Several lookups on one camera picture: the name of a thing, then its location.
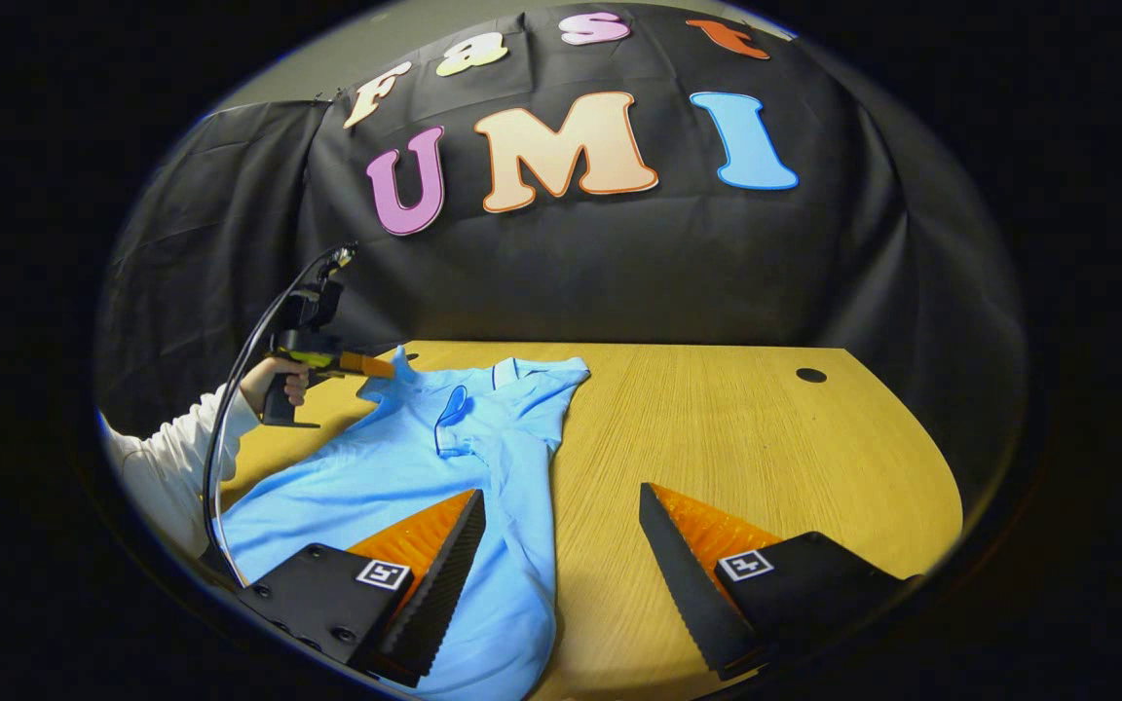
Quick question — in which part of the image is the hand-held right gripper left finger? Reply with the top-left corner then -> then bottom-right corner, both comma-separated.
238,489 -> 487,688

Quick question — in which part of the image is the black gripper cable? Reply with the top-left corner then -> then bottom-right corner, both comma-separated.
202,247 -> 350,587

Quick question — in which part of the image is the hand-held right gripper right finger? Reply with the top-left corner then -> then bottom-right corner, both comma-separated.
638,482 -> 924,681

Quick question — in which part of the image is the light blue T-shirt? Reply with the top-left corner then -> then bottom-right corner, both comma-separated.
218,347 -> 592,701

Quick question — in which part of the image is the black backdrop cloth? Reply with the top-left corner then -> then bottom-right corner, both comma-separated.
93,5 -> 1028,507

